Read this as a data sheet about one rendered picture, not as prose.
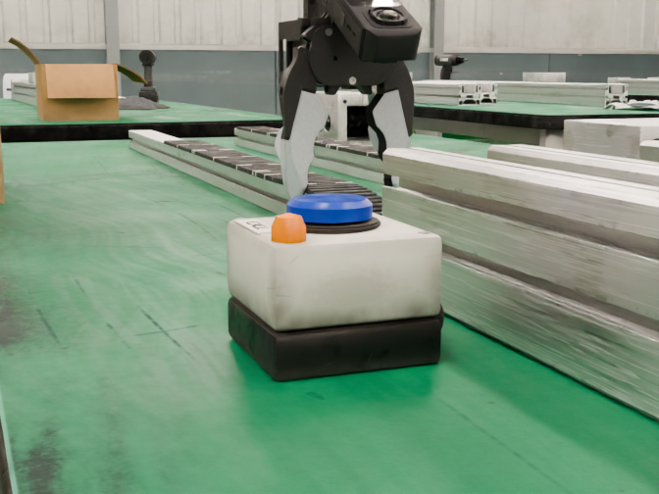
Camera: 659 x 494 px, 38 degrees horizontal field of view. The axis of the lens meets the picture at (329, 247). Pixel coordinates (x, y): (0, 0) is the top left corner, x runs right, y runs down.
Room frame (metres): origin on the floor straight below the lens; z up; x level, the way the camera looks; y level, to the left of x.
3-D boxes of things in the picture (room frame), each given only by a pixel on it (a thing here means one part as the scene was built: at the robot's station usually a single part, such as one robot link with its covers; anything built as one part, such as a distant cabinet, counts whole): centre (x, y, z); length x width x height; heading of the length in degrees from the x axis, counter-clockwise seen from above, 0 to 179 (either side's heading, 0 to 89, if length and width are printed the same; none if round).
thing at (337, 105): (1.62, -0.02, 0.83); 0.11 x 0.10 x 0.10; 114
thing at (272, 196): (1.24, 0.16, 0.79); 0.96 x 0.04 x 0.03; 21
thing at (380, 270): (0.45, -0.01, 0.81); 0.10 x 0.08 x 0.06; 111
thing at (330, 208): (0.44, 0.00, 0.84); 0.04 x 0.04 x 0.02
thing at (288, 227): (0.40, 0.02, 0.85); 0.02 x 0.02 x 0.01
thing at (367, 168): (1.30, -0.02, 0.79); 0.96 x 0.04 x 0.03; 21
